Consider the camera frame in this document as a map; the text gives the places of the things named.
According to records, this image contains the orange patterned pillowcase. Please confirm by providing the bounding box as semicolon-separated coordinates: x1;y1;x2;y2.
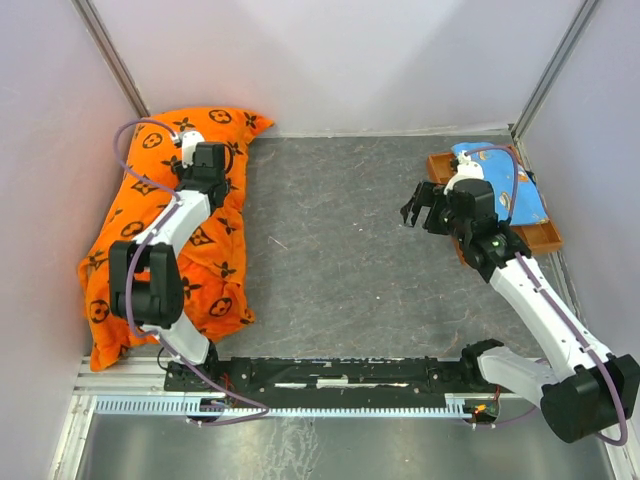
77;106;273;372

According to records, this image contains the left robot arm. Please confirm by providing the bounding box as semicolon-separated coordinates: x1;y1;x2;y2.
108;141;233;390

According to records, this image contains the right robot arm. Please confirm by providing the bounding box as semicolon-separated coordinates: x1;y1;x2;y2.
400;178;639;447

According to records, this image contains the blue patterned cloth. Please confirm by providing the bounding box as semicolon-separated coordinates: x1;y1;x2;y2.
451;142;549;226

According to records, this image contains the brown wooden divided tray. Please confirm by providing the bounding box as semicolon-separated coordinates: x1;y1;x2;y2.
427;145;563;255

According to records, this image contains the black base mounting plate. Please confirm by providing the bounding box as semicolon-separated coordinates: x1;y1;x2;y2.
163;354;501;407

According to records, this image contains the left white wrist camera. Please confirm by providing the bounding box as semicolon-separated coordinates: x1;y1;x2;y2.
172;130;205;168

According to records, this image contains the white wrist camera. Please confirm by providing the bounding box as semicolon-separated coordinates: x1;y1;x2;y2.
172;130;205;168
444;150;484;194

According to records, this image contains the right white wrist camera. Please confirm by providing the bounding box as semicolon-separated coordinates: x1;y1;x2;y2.
444;150;484;194

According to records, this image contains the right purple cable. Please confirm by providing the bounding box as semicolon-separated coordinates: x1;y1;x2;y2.
460;144;629;447

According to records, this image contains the light blue cable duct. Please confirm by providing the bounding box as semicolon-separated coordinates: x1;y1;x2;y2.
94;395;471;419

